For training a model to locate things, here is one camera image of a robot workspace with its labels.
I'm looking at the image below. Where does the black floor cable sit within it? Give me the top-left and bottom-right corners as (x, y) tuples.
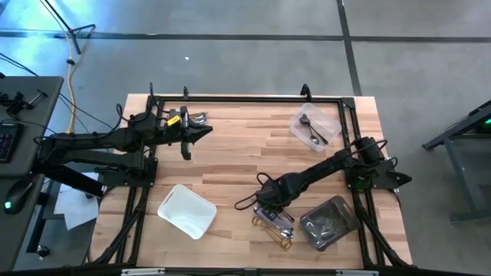
(0, 52), (116, 131)

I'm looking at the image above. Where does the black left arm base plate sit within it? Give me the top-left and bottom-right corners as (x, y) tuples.
(97, 156), (159, 189)

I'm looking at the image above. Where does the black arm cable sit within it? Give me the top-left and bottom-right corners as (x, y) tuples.
(114, 82), (191, 135)
(233, 172), (275, 211)

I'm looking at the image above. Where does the white paper sheet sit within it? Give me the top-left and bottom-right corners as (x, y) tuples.
(53, 171), (101, 231)

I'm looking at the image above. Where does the black tripod stand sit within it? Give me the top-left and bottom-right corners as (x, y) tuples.
(38, 0), (97, 55)

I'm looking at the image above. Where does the black desk leg with caster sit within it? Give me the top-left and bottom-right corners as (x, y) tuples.
(25, 191), (53, 258)

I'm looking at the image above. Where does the black computer mouse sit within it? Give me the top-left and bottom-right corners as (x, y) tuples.
(2, 179), (35, 215)

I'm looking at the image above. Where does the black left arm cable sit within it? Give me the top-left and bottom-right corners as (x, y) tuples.
(114, 82), (191, 135)

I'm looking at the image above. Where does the dark grey translucent bin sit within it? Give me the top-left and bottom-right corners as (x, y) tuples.
(298, 195), (361, 252)

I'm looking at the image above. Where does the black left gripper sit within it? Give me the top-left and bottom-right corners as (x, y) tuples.
(160, 107), (214, 147)

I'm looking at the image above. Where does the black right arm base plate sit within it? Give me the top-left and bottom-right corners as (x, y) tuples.
(342, 159), (414, 192)

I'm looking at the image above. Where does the white plastic bin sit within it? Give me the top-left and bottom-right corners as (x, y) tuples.
(157, 183), (218, 241)

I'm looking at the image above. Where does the black desk clamp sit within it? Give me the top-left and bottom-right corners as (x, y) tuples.
(0, 88), (50, 117)

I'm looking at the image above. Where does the black desk support beam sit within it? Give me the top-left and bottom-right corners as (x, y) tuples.
(32, 163), (105, 199)

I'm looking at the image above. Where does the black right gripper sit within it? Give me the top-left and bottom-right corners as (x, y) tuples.
(255, 178), (297, 219)

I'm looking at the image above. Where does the silver bracket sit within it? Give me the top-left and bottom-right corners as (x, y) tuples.
(120, 268), (166, 276)
(335, 269), (380, 276)

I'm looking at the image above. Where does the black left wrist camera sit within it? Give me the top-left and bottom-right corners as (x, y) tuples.
(180, 140), (193, 161)

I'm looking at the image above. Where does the yellow power cable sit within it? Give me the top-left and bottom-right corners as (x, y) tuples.
(60, 28), (77, 136)

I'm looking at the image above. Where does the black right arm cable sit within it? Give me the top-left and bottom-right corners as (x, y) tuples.
(233, 172), (275, 211)

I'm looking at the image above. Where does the black keyboard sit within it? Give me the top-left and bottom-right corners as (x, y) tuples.
(0, 122), (23, 165)

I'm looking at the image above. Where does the black side table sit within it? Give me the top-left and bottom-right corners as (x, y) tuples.
(421, 98), (491, 224)

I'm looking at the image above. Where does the grey desk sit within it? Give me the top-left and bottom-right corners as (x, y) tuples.
(0, 75), (65, 271)

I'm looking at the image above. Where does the gold spoon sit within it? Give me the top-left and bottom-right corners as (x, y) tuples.
(260, 224), (293, 252)
(251, 215), (285, 245)

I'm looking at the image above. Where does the clear plastic bin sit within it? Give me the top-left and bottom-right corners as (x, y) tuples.
(288, 102), (343, 153)

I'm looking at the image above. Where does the black aluminium table frame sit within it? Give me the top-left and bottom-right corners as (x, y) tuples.
(87, 94), (414, 269)

